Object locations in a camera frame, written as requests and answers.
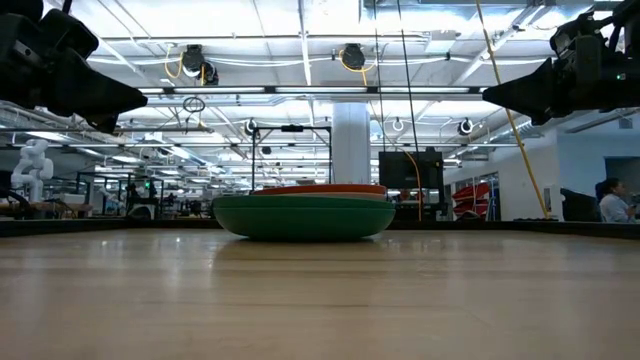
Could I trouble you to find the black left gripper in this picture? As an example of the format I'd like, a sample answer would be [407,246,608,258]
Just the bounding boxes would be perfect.
[0,0,149,134]

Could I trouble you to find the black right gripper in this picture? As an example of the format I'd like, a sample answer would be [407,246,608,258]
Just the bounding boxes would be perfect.
[482,0,640,127]

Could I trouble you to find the dark green plastic plate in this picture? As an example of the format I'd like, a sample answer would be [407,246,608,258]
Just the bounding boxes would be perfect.
[213,204,397,243]
[211,194,390,210]

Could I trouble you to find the pink plastic plate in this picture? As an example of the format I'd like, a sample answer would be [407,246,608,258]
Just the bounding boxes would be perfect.
[279,191,389,202]

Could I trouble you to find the red-orange plastic plate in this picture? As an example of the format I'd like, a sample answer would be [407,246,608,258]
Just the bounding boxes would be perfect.
[251,183,389,197]

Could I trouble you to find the black office chair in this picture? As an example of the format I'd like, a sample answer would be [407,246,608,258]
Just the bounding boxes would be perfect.
[559,187,604,223]

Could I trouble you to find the red storage bins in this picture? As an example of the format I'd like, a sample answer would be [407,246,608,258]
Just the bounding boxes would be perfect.
[452,182,494,216]

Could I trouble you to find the person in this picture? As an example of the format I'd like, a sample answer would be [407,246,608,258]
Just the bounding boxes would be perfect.
[594,177,639,224]

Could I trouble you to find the black monitor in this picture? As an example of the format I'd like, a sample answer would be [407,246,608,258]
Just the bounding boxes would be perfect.
[378,149,445,190]

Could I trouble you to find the white round pillar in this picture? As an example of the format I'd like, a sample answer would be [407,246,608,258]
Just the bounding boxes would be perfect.
[331,102,372,186]

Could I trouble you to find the yellow hanging cable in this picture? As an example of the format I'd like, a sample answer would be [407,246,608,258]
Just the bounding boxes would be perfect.
[473,0,550,219]

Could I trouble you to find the black workstation frame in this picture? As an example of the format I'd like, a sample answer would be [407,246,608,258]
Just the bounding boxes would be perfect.
[74,172,166,220]

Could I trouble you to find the black hanging cable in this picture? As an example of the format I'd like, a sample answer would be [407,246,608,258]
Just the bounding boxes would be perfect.
[397,0,422,152]

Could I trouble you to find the black tall frame stand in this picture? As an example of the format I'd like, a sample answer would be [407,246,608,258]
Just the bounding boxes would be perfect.
[250,124,334,194]

